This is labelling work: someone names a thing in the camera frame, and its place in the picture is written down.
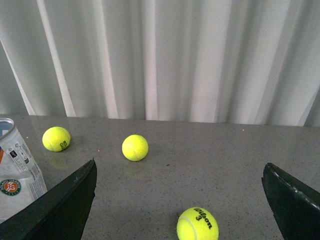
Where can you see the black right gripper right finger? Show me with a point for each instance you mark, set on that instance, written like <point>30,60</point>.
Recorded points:
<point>295,205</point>

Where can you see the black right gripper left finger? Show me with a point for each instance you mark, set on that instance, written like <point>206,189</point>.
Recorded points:
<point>60,214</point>

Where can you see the clear blue Wilson tennis can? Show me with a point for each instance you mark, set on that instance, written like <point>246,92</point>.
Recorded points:
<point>21,179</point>

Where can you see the tennis ball middle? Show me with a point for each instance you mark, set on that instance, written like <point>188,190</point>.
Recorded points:
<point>56,139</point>

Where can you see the tennis ball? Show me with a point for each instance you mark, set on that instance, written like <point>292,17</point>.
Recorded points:
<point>197,223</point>
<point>135,147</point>
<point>56,139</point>

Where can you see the tennis ball far right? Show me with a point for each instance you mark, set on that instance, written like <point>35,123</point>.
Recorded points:
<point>197,223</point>

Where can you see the white pleated curtain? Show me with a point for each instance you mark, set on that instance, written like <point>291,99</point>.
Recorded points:
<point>217,61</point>

